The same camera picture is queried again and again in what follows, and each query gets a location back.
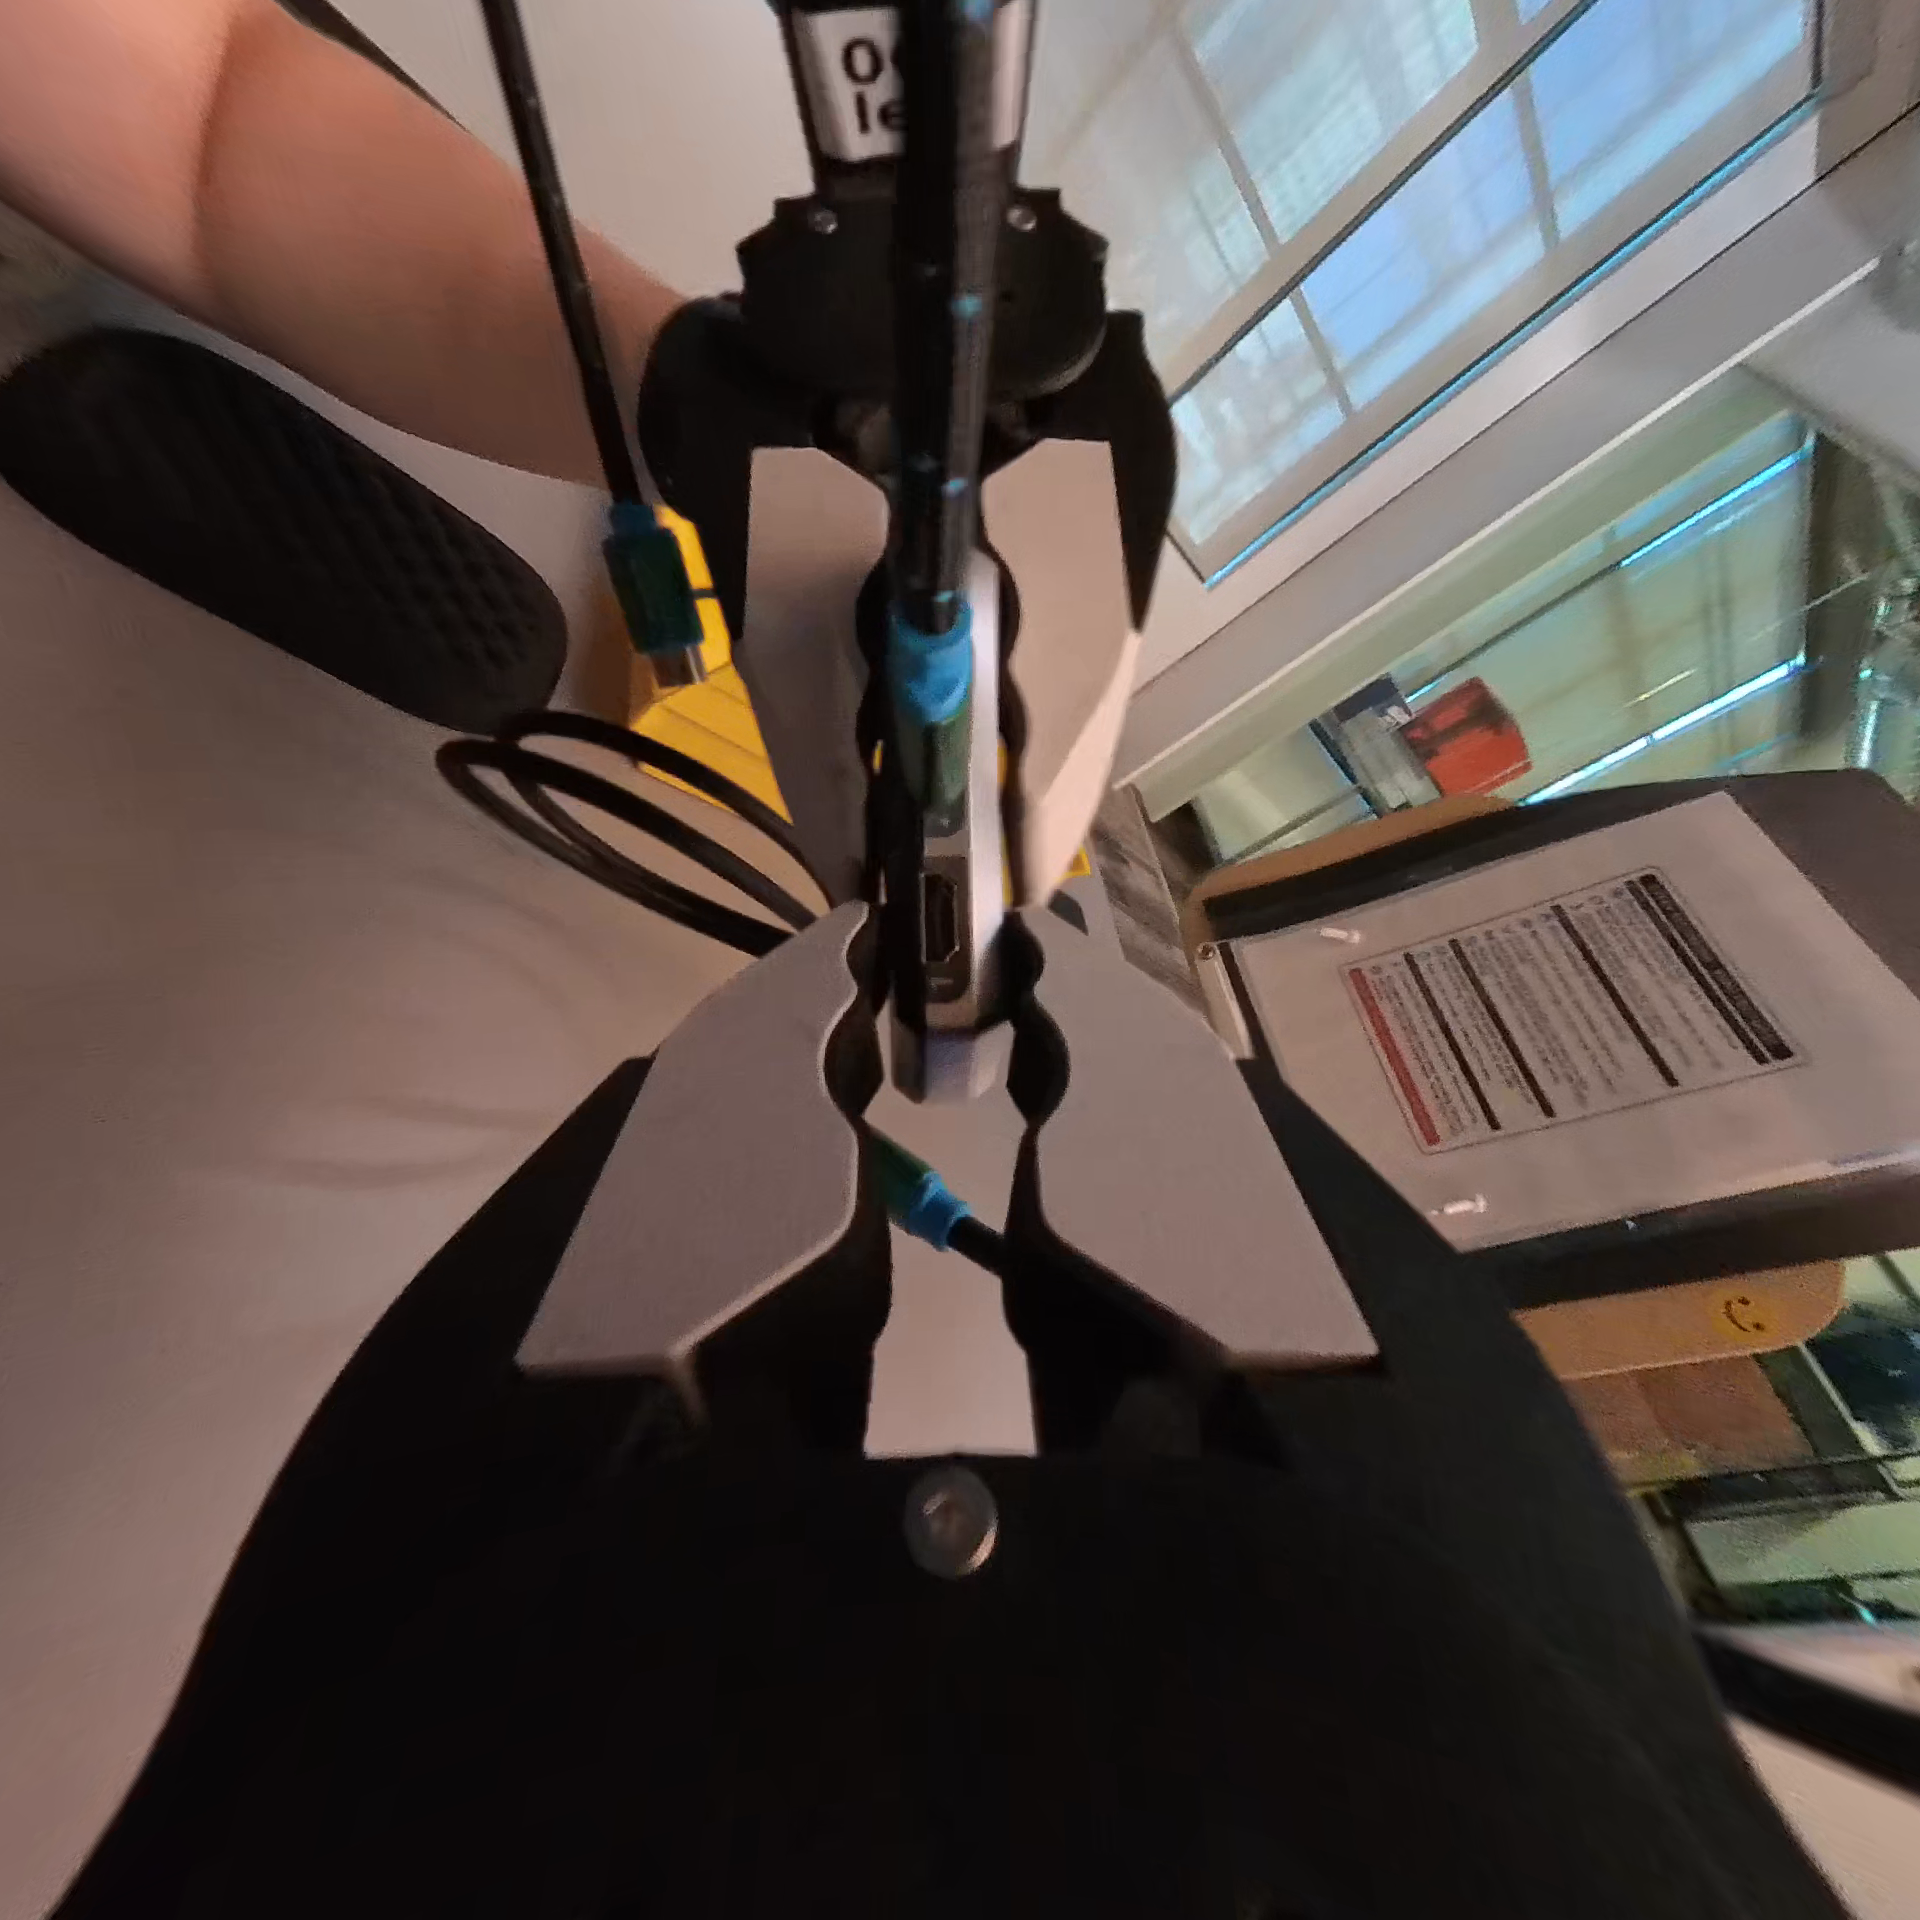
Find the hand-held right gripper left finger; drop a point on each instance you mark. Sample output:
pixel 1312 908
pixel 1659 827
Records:
pixel 721 1201

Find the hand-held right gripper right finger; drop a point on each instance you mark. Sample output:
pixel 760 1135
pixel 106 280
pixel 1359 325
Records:
pixel 1172 1201

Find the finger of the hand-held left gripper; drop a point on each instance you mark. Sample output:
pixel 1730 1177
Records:
pixel 804 630
pixel 1072 643

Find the black HDMI switch box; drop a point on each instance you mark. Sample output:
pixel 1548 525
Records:
pixel 948 1074

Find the person's left forearm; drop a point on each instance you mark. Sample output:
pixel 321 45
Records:
pixel 302 198

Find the yellow plastic bin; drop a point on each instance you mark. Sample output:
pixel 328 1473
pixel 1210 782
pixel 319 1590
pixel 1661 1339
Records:
pixel 697 736

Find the blue white box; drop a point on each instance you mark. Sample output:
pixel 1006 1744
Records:
pixel 1365 743

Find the red box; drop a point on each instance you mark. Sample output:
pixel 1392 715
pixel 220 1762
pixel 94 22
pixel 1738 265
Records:
pixel 1471 743

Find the black framed instruction sign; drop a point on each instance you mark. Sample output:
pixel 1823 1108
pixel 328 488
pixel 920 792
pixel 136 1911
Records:
pixel 1576 989

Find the wooden board with smiley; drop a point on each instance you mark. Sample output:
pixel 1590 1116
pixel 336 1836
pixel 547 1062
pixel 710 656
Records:
pixel 1652 1329

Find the glass window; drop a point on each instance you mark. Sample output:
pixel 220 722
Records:
pixel 1352 227

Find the black textured pad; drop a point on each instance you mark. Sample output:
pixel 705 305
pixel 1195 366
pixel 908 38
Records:
pixel 271 509

